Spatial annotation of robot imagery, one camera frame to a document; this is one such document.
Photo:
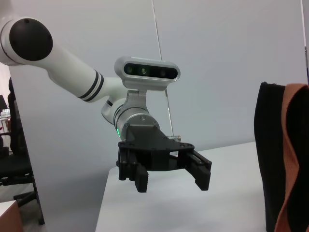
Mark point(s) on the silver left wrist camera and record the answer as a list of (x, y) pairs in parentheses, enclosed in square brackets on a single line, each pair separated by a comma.
[(149, 71)]

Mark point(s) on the brown wooden desk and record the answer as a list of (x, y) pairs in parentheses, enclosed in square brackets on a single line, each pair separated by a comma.
[(9, 217)]

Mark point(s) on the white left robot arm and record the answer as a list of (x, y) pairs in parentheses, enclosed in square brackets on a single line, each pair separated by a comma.
[(72, 70)]

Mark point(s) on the brown round object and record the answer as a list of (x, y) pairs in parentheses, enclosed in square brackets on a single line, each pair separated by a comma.
[(289, 188)]

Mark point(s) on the black office chair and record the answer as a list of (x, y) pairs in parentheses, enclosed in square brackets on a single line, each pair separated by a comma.
[(17, 166)]

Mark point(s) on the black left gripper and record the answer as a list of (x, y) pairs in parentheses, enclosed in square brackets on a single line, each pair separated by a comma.
[(154, 149)]

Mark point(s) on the black food bag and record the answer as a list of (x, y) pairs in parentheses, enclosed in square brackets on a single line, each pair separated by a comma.
[(270, 157)]

